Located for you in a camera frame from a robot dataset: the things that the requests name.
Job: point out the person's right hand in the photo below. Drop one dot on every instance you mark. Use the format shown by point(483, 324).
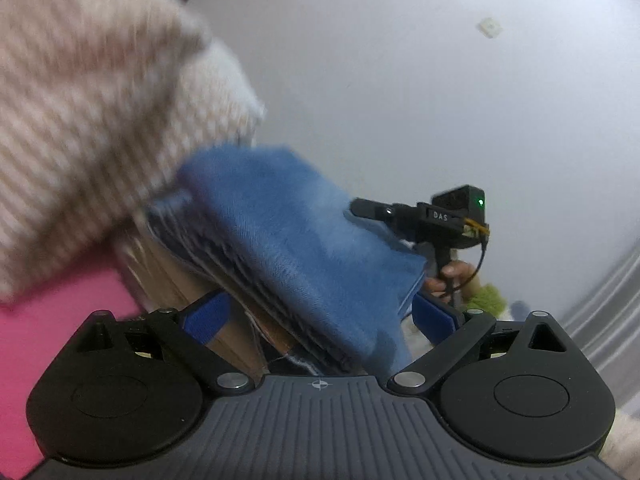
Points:
point(457, 270)

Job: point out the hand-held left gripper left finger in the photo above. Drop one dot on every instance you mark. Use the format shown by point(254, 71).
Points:
point(205, 320)

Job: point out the blue denim jeans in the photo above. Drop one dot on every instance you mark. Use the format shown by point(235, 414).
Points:
point(300, 240)

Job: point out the grey curtain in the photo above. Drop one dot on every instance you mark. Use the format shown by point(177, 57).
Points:
point(605, 320)

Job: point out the pink floral bed blanket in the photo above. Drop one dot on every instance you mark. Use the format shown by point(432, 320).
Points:
point(50, 360)

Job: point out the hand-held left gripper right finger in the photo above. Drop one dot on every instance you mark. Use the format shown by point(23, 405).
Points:
point(435, 317)

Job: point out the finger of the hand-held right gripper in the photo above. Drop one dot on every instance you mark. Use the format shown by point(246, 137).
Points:
point(380, 210)

